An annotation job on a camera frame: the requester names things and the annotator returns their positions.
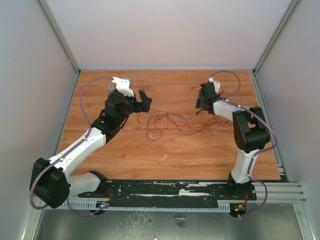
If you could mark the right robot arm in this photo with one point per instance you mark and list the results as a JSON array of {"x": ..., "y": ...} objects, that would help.
[{"x": 249, "y": 130}]

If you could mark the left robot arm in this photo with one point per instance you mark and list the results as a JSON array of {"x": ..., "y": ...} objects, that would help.
[{"x": 51, "y": 179}]

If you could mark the silver adjustable wrench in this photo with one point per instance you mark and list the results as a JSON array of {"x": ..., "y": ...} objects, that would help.
[{"x": 111, "y": 88}]

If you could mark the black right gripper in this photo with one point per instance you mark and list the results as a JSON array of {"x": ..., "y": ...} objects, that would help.
[{"x": 206, "y": 95}]

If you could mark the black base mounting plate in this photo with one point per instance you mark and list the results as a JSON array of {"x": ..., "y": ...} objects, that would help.
[{"x": 160, "y": 189}]

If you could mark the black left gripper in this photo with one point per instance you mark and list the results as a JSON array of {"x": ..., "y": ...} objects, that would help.
[{"x": 146, "y": 101}]

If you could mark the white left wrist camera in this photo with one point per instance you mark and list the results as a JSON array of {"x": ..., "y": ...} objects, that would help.
[{"x": 123, "y": 85}]

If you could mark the grey slotted cable duct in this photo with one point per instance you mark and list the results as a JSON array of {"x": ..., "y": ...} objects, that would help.
[{"x": 148, "y": 205}]

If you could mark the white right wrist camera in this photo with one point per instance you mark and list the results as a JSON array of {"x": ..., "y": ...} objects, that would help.
[{"x": 216, "y": 84}]

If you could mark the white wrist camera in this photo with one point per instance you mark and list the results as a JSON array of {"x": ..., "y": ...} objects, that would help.
[
  {"x": 123, "y": 85},
  {"x": 216, "y": 84}
]

